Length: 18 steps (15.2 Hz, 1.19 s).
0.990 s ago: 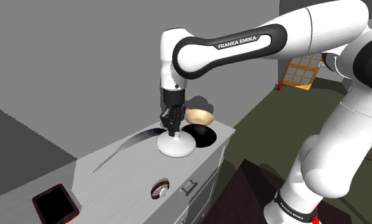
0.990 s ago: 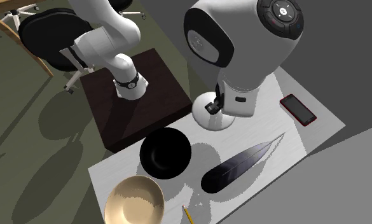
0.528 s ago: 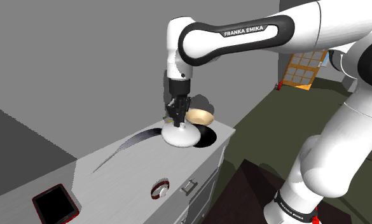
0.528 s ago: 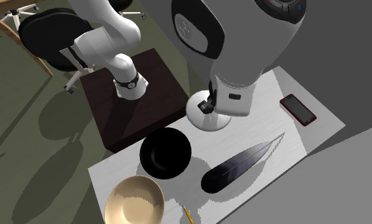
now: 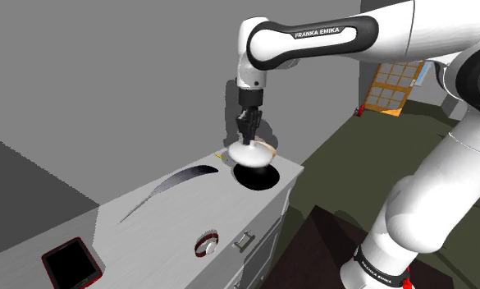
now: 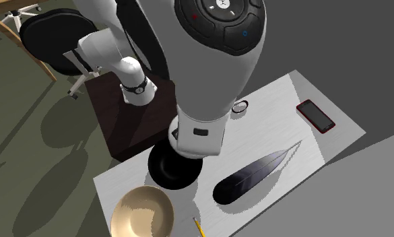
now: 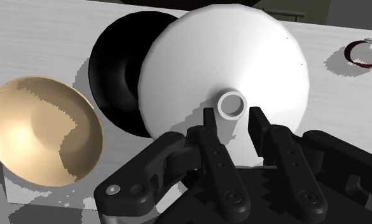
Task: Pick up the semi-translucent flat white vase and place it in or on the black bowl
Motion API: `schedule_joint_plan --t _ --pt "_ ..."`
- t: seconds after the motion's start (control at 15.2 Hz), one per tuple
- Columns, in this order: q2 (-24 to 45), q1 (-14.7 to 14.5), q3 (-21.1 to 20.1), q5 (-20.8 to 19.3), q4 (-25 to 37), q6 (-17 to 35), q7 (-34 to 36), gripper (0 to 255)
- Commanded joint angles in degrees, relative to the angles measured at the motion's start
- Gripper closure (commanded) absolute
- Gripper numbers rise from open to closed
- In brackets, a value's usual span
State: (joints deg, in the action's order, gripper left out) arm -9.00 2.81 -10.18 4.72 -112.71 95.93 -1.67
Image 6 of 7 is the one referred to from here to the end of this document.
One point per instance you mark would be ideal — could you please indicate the black bowl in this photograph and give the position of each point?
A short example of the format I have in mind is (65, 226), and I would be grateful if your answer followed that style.
(170, 170)

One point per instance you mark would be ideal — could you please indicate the wooden table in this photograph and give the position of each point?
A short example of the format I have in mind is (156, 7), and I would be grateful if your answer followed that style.
(6, 29)

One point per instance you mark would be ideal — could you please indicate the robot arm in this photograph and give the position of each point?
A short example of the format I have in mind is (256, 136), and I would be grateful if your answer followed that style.
(209, 82)

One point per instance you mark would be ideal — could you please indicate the white table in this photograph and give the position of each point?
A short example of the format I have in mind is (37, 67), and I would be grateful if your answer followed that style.
(269, 131)

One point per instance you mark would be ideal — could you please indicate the dark brown robot stand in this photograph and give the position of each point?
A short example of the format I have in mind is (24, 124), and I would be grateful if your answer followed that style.
(117, 115)

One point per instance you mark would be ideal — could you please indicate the tan bowl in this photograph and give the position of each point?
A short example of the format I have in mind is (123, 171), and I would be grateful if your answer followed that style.
(141, 213)

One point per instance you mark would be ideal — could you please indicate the yellow pencil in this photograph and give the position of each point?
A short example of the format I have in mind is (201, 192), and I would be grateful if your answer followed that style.
(199, 227)

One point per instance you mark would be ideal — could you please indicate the black office chair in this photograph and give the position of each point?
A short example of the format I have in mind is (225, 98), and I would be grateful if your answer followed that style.
(52, 39)

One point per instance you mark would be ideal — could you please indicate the black feather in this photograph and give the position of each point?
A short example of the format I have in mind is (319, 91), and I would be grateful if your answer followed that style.
(246, 179)

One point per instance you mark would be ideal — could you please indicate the red-edged black phone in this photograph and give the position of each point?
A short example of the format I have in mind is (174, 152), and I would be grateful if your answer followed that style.
(316, 116)

